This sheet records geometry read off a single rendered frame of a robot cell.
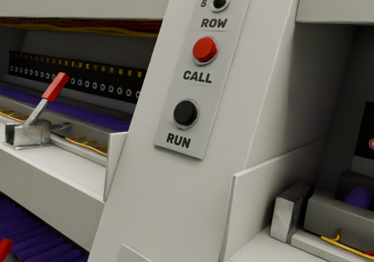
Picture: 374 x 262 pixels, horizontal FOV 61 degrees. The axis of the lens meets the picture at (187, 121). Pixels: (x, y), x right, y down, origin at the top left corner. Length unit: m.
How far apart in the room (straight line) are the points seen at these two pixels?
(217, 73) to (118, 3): 0.14
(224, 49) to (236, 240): 0.11
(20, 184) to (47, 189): 0.05
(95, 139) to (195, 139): 0.19
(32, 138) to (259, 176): 0.25
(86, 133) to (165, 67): 0.17
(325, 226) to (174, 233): 0.10
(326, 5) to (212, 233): 0.15
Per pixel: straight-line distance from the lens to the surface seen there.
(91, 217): 0.25
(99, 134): 0.35
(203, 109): 0.20
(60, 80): 0.38
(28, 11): 0.43
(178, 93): 0.21
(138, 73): 0.48
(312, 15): 0.21
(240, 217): 0.19
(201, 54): 0.21
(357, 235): 0.24
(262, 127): 0.19
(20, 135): 0.36
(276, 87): 0.20
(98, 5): 0.33
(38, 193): 0.31
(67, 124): 0.39
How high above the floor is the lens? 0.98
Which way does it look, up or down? 4 degrees up
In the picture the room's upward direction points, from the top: 17 degrees clockwise
